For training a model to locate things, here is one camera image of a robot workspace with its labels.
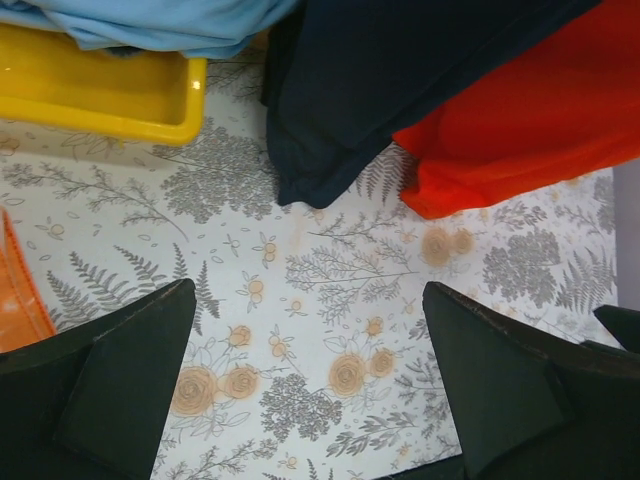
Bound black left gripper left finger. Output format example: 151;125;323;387
1;279;196;479

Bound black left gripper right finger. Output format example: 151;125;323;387
423;282;639;479

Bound light blue shorts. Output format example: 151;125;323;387
1;0;299;60

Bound red orange shorts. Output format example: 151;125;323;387
394;0;639;220

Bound navy blue shorts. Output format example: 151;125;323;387
261;0;592;209

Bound orange white folded cloth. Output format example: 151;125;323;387
0;207;57;353

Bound floral table mat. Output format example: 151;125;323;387
1;48;617;479

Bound yellow plastic bin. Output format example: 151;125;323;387
1;24;207;145

